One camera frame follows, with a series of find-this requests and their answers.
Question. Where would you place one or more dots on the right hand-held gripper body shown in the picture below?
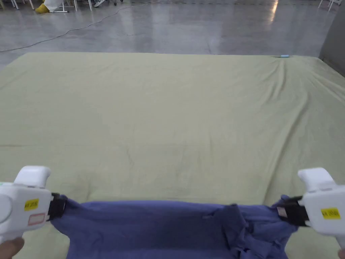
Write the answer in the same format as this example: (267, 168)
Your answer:
(324, 205)

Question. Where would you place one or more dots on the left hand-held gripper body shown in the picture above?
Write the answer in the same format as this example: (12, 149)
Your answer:
(19, 197)

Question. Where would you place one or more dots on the dark blue shirt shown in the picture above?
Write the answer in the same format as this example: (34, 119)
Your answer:
(161, 229)

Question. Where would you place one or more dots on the person's right hand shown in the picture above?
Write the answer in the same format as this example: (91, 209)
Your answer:
(342, 254)

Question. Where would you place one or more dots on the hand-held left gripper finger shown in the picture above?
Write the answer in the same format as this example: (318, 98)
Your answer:
(61, 207)

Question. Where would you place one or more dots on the person's left hand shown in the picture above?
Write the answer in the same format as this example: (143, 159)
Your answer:
(10, 248)

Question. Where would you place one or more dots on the bed with pale green sheet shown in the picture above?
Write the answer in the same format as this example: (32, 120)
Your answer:
(167, 121)

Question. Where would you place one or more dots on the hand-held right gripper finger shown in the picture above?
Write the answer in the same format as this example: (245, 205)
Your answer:
(294, 214)

